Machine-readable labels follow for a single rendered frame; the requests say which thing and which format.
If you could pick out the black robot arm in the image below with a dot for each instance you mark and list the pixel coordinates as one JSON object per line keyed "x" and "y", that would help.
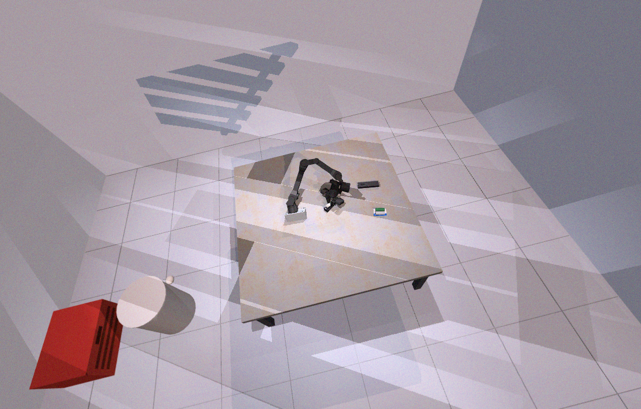
{"x": 291, "y": 205}

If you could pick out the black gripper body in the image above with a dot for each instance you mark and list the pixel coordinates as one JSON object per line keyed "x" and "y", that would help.
{"x": 333, "y": 194}

